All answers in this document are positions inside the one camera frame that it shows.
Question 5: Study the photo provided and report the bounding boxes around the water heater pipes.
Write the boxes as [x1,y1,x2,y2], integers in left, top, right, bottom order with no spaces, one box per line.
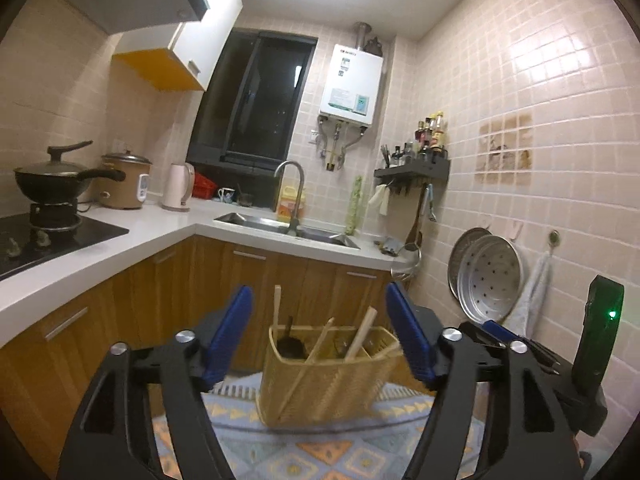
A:
[317,115,371,172]

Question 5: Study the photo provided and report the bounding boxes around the wooden base cabinets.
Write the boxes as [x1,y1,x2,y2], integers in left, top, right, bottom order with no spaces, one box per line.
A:
[0,235,416,480]

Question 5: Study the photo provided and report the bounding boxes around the dark framed window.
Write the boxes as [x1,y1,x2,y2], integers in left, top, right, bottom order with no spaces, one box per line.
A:
[186,29,319,177]

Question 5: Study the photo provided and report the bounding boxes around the black wall shelf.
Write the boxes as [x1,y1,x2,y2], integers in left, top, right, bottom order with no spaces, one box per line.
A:
[374,157,451,196]

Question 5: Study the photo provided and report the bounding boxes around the black plastic spoon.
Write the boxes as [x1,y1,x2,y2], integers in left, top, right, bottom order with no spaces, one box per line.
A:
[277,316,308,361]

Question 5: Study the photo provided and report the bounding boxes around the hanging wooden spatula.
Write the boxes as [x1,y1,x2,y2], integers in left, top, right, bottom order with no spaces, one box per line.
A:
[405,185,426,251]

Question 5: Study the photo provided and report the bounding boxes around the yellow detergent bottle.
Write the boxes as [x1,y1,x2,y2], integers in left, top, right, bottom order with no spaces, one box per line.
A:
[276,183,306,221]

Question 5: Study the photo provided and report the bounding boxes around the white hanging towel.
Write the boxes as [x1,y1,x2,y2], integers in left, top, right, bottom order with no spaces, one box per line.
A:
[502,252,551,336]

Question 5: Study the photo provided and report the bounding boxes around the black wok with lid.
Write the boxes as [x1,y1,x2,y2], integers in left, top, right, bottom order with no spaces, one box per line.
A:
[13,141,126,203]

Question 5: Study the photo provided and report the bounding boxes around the green hanging brush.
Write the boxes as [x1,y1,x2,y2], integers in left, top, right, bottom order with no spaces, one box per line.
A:
[346,176,363,236]

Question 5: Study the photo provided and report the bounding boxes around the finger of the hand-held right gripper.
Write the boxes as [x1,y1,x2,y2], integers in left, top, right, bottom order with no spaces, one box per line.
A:
[525,338,573,376]
[459,320,521,348]

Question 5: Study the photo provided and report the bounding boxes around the hanging metal ladle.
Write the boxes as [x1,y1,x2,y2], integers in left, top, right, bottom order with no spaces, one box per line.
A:
[390,242,422,281]

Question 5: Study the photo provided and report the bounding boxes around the metal burner support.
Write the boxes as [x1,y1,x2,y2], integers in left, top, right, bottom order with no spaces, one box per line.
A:
[29,200,82,246]

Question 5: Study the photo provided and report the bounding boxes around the round metal lid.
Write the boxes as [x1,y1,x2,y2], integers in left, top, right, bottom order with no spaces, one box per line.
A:
[447,227,493,301]

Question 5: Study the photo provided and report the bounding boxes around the blue patterned rug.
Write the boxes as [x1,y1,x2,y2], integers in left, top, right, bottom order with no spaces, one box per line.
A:
[150,380,488,480]

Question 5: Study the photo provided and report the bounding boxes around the perforated metal steamer tray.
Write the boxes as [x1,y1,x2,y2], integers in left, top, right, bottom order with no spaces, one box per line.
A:
[457,235,525,322]

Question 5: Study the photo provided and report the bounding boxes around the metal faucet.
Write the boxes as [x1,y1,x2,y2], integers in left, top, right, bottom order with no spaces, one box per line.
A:
[274,160,306,236]

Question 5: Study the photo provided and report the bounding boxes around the white water heater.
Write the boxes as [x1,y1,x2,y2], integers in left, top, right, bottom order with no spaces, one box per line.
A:
[319,44,385,128]

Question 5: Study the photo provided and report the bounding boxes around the stainless steel sink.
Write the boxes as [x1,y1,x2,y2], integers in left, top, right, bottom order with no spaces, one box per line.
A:
[214,212,362,250]

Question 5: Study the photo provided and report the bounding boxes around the black gas stove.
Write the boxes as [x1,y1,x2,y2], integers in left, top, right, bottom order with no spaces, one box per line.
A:
[0,212,130,281]

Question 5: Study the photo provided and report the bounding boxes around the white hanging cloth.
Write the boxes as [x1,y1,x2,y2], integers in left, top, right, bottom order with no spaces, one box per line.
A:
[368,185,390,216]

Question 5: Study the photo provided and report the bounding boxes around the brown rice cooker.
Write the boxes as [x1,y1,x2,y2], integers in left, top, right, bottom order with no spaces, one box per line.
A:
[98,151,152,210]

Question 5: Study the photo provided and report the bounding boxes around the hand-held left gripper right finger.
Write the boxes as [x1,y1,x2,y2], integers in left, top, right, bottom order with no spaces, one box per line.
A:
[385,281,587,480]

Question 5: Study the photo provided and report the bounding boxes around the white wall cabinet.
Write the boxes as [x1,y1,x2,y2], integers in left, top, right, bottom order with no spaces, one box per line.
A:
[112,0,244,92]

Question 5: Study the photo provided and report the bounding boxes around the red plastic basket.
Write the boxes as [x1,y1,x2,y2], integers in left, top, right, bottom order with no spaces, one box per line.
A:
[192,172,219,200]

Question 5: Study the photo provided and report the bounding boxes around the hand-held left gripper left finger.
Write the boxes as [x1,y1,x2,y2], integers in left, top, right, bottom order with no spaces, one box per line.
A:
[55,285,254,480]

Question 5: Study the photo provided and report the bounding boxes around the woven bamboo utensil basket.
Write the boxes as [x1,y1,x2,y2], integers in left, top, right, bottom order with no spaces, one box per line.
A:
[256,324,403,428]

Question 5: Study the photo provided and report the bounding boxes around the row of condiment bottles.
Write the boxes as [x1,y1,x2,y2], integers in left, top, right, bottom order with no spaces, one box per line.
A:
[412,111,447,161]

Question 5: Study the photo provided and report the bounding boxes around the pink electric kettle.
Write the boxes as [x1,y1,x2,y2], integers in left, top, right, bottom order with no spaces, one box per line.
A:
[161,162,196,212]

